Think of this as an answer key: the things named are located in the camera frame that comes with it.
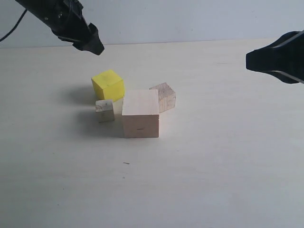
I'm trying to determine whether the medium natural wooden cube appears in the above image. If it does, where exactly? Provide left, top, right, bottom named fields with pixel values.
left=150, top=83, right=176, bottom=113

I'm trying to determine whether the large pale wooden cube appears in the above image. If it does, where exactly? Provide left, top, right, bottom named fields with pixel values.
left=122, top=89, right=160, bottom=138

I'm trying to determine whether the yellow cube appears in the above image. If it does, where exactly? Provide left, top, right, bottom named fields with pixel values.
left=91, top=69, right=124, bottom=102

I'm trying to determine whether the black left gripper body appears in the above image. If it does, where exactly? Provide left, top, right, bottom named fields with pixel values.
left=17, top=0, right=92, bottom=43

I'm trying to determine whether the small natural wooden cube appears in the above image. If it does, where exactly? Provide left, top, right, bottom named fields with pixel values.
left=95, top=99, right=114, bottom=122

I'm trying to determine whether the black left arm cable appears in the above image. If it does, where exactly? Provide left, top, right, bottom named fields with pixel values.
left=0, top=9, right=27, bottom=41

